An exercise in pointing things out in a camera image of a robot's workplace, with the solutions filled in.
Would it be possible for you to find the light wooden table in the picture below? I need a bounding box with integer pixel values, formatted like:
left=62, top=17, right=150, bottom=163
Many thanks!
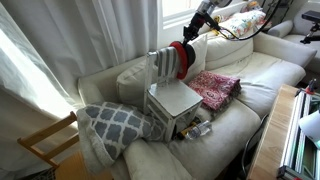
left=246, top=84, right=297, bottom=180

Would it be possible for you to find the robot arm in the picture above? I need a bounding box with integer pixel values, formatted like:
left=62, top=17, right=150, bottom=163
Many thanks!
left=183, top=0, right=232, bottom=45

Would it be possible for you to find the aluminium frame rail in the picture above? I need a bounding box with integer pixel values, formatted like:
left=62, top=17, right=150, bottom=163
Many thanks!
left=276, top=91, right=320, bottom=180

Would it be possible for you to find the red patterned folded blanket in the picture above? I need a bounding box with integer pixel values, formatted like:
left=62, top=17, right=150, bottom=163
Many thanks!
left=188, top=71, right=241, bottom=112

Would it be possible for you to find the dark navy hat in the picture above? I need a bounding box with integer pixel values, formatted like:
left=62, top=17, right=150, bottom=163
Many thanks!
left=185, top=44, right=196, bottom=67

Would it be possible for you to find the yellow black tool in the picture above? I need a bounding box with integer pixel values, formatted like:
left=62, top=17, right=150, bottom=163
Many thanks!
left=173, top=118, right=201, bottom=140

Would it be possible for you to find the beige sofa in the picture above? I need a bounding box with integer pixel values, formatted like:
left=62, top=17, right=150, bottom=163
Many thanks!
left=77, top=29, right=318, bottom=180

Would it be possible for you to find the white window frame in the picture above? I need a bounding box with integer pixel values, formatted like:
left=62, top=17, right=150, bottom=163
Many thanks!
left=157, top=0, right=254, bottom=31

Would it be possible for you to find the white curtain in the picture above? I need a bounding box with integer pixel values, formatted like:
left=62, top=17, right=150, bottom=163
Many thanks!
left=0, top=0, right=161, bottom=174

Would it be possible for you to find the black camera on stand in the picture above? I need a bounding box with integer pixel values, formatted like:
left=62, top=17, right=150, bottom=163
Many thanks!
left=299, top=9, right=320, bottom=45

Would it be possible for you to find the beige sofa back cushion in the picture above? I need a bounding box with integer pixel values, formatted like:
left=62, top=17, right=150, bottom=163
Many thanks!
left=183, top=35, right=207, bottom=83

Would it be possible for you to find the clear plastic bottle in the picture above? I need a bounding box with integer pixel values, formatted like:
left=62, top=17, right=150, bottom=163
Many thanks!
left=186, top=121, right=212, bottom=140

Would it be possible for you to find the black cable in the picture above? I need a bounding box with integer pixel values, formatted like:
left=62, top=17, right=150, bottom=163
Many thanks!
left=240, top=113, right=270, bottom=168

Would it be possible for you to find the small white wooden chair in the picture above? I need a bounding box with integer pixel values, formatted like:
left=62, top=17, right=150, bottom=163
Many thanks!
left=143, top=47, right=202, bottom=142

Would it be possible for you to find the floral cushion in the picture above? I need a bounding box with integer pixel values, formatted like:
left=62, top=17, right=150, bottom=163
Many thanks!
left=219, top=10, right=266, bottom=37

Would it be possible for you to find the red knitted hat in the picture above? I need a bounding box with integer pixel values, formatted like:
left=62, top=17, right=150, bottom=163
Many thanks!
left=170, top=41, right=188, bottom=80

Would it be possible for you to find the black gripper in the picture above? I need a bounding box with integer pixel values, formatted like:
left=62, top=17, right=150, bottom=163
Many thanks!
left=183, top=13, right=221, bottom=44

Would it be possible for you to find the grey white lattice pillow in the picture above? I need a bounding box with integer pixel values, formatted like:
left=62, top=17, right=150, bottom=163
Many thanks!
left=76, top=102, right=166, bottom=171

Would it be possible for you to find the beige loose cushion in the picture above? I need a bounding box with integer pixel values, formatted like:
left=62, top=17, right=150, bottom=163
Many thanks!
left=116, top=60, right=146, bottom=109

